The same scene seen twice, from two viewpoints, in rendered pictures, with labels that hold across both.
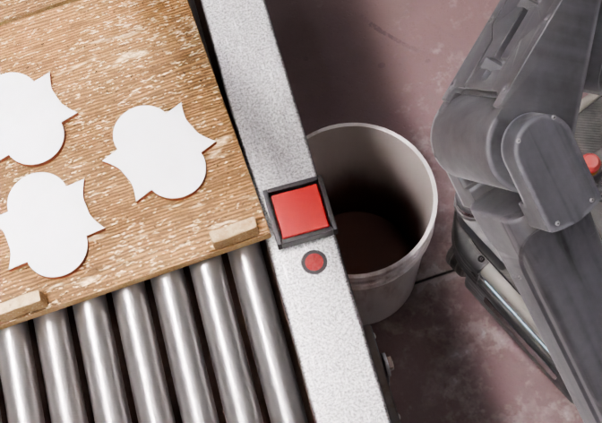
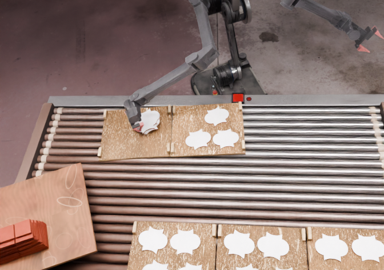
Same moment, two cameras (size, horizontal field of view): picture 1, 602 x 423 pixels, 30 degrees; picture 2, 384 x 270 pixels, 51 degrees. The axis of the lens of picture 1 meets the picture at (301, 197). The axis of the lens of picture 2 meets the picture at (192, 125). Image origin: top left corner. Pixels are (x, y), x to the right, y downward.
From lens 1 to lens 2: 1.68 m
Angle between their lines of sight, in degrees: 35
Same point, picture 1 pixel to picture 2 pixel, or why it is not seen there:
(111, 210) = (226, 127)
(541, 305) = (308, 4)
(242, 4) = (186, 98)
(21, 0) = (167, 135)
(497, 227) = (300, 1)
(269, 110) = (212, 99)
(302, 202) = (236, 96)
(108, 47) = (187, 121)
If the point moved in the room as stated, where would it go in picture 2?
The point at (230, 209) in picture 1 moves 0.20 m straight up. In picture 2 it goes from (234, 107) to (233, 85)
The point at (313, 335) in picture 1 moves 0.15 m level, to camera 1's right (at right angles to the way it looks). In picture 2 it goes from (263, 102) to (266, 83)
